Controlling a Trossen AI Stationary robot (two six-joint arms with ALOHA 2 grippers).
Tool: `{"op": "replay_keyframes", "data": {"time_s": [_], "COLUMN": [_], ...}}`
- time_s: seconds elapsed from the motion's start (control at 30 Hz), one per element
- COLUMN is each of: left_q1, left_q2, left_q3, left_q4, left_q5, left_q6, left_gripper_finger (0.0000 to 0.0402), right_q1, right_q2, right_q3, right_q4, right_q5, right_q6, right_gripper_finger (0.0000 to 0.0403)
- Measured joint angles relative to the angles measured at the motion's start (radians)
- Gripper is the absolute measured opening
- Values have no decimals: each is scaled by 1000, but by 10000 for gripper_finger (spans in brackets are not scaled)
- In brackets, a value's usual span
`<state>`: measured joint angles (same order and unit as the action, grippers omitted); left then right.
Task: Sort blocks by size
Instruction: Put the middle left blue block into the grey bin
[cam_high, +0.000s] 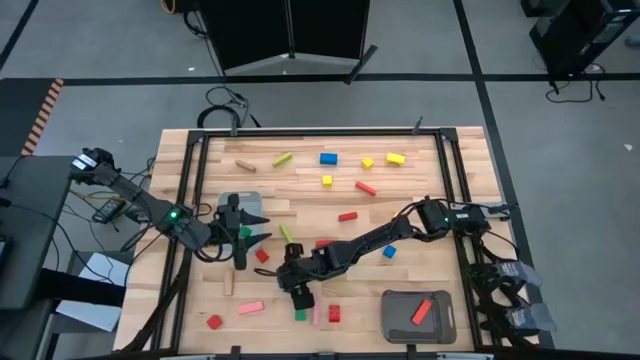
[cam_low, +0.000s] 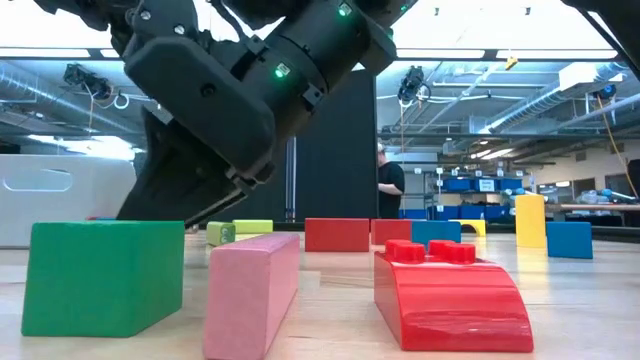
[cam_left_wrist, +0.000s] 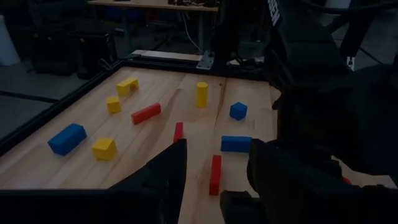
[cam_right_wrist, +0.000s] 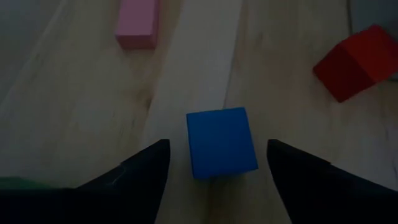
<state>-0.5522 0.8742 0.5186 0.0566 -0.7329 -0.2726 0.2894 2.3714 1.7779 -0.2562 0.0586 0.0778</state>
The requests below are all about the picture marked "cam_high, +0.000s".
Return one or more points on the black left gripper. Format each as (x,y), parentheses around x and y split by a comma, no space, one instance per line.
(227,232)

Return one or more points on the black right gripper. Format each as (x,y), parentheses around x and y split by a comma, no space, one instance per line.
(297,272)

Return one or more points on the small green cube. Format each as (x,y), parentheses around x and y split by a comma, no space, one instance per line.
(300,315)
(245,231)

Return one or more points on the small red cube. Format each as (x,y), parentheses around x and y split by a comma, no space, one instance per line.
(262,256)

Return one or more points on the lime green bar block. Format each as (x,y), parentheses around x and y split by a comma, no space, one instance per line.
(282,159)
(286,232)

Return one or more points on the red bar block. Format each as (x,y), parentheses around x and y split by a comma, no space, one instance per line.
(322,243)
(421,311)
(365,188)
(347,216)

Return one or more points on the natural wood bar block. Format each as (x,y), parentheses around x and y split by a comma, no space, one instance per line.
(245,166)
(228,281)

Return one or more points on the small yellow cube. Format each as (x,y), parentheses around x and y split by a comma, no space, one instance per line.
(327,181)
(367,162)

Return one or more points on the small blue cube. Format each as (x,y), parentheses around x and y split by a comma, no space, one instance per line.
(389,251)

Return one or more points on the red round block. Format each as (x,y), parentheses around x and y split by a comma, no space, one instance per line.
(214,321)

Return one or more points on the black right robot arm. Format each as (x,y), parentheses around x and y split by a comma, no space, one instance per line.
(370,240)

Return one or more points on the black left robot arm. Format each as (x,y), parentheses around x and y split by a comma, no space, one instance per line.
(140,195)

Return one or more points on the light grey plastic tray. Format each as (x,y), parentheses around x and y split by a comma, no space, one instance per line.
(252,202)

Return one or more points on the thin pink bar block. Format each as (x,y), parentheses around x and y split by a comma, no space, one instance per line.
(316,317)

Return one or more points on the red studded brick block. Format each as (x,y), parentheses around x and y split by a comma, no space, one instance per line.
(334,313)

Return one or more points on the large blue block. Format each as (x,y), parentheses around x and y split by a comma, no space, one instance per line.
(328,158)

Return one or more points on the dark grey plastic tray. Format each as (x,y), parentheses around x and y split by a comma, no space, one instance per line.
(400,317)

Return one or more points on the black power adapter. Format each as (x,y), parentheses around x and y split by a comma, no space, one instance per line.
(106,211)

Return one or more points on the large yellow block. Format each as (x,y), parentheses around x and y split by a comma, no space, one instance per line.
(395,159)

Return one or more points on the white sheet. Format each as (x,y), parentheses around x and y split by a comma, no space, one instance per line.
(95,315)

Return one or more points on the black partition panel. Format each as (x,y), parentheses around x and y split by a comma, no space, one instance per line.
(250,30)

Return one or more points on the black side table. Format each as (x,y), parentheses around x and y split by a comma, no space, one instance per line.
(30,225)

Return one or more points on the orange striped hazard tape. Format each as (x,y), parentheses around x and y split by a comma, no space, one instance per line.
(42,117)

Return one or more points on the black floor mat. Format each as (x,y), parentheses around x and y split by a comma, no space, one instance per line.
(20,115)

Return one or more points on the black equipment cabinet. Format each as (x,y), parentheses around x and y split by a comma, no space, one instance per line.
(575,35)

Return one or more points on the black metal table frame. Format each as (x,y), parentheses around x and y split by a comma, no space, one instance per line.
(325,133)

